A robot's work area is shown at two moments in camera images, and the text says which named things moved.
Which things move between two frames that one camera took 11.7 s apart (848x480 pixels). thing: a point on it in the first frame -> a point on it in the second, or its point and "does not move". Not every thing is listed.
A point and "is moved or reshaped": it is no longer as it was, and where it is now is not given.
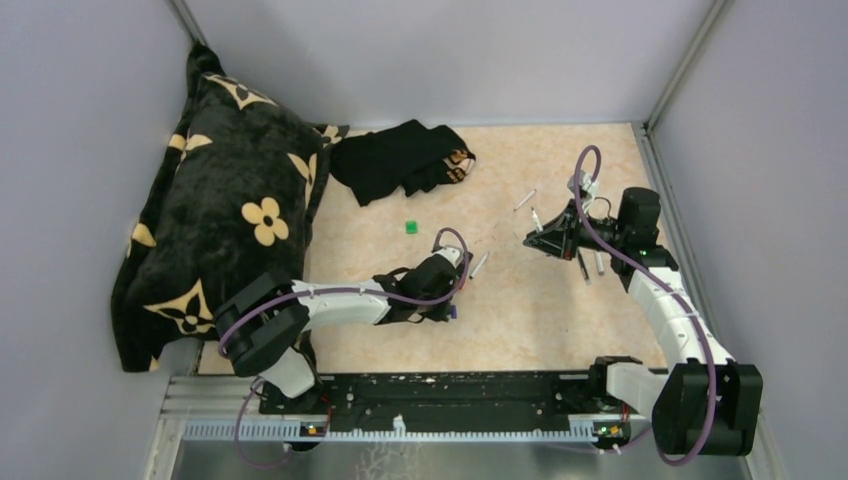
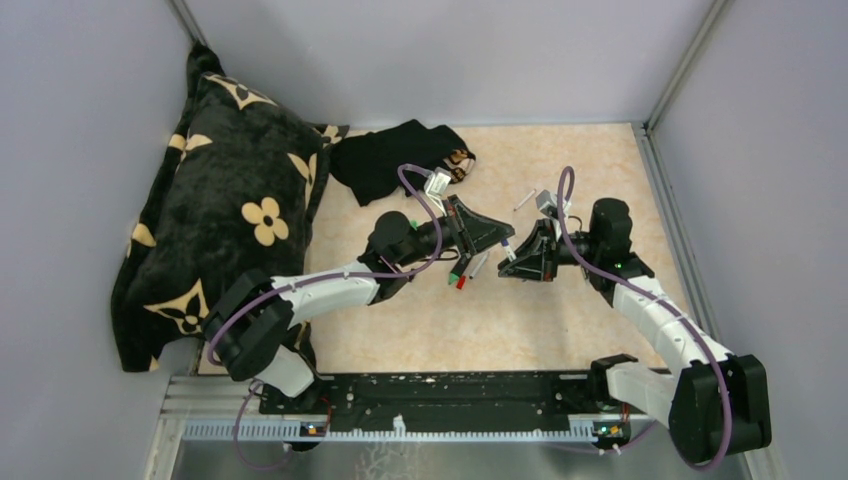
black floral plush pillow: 228,205 does not move
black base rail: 449,396 does not move
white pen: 525,200 does not move
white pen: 479,265 does not move
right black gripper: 558,238 -> 538,258
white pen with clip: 536,222 is moved or reshaped
